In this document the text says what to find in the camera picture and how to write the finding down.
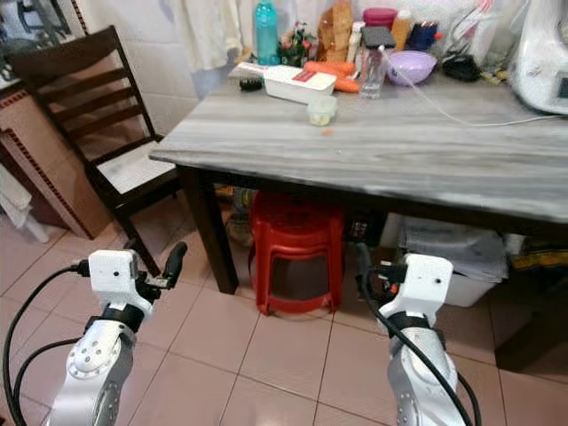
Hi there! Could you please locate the long black left arm cable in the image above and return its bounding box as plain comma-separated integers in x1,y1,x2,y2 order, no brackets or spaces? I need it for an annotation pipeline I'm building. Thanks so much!
2,262,94,426

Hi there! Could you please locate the small clear cup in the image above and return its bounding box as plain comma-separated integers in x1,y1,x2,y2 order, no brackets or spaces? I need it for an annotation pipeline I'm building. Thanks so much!
307,95,339,127

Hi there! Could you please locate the white flat packet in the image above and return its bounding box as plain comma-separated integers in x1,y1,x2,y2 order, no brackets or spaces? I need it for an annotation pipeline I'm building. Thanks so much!
228,61,272,82

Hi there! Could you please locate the red plastic stool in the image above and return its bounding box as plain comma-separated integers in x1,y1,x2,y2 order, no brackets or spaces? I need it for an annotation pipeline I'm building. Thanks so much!
249,191,346,317

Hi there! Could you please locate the clear plastic bag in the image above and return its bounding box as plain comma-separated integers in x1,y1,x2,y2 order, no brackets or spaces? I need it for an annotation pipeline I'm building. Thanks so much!
444,0,514,59

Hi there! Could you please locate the white kitchen appliance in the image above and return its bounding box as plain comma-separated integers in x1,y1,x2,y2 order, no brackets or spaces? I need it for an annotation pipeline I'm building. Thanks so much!
509,0,568,117

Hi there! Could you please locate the purple plastic bowl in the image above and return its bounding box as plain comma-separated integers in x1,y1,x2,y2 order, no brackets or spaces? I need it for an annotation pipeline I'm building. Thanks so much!
387,50,438,88

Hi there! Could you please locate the brown food bag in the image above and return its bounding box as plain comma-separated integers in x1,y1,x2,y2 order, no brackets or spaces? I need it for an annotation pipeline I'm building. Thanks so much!
317,0,357,63

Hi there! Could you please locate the maroon lid container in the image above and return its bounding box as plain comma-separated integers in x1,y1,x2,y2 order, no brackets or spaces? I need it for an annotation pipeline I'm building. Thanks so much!
361,7,399,28

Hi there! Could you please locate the dark blue container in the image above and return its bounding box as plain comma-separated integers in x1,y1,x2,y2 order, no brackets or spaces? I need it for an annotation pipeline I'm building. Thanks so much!
404,20,441,52

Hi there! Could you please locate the short black left arm cable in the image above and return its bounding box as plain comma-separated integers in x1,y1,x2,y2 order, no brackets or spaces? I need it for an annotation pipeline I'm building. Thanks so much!
14,338,88,422

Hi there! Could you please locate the white folded rack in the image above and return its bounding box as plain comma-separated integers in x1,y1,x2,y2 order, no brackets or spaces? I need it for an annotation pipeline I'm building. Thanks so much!
0,167,47,242

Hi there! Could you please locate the dark wooden slat chair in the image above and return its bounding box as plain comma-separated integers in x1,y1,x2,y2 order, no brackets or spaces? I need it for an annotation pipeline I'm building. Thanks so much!
7,25,184,269

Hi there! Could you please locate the grey top dark wood table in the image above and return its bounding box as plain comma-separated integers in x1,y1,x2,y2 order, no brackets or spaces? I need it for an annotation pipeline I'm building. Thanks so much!
149,64,568,296

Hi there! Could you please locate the white storage bin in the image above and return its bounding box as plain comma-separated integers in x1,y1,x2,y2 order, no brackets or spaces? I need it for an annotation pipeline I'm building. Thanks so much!
398,217,513,308

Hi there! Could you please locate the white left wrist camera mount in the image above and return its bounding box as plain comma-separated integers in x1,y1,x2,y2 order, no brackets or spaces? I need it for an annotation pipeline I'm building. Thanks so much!
89,249,154,312

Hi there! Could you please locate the small green plant ornament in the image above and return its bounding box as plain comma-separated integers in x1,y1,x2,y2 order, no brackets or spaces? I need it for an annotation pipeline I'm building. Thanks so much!
279,24,319,68

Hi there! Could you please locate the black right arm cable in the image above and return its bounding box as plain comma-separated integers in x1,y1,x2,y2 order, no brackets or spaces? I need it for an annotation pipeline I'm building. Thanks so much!
355,241,484,426

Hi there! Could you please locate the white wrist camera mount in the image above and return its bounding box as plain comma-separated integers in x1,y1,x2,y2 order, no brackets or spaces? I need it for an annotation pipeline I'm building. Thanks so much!
394,254,454,322
89,249,154,312

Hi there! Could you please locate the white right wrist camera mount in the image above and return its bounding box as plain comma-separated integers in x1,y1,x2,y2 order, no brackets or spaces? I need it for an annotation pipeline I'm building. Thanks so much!
394,254,454,322

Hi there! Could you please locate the teal water bottle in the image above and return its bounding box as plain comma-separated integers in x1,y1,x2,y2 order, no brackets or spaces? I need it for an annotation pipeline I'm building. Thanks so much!
254,0,280,67

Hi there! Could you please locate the clear jar black lid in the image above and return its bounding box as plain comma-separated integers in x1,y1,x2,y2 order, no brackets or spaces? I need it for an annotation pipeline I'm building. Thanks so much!
360,26,397,99

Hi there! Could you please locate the white hanging cloth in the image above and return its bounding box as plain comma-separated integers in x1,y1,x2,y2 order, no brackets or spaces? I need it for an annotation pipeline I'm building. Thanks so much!
175,0,243,73

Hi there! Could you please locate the thin white cable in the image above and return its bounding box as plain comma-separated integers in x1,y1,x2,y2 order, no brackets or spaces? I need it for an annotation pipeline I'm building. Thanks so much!
398,66,562,127

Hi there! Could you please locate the long orange carrot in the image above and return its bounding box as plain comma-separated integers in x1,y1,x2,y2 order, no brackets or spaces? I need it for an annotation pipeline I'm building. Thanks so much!
304,59,358,77

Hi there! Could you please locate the black pouch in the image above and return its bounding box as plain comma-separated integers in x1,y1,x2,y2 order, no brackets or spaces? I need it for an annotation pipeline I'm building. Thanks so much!
443,53,484,83

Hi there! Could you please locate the orange bottle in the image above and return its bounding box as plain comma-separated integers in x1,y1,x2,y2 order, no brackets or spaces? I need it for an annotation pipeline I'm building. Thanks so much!
391,9,414,47

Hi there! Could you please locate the white box red label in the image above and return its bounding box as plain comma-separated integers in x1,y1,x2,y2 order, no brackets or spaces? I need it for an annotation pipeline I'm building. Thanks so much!
264,65,339,106

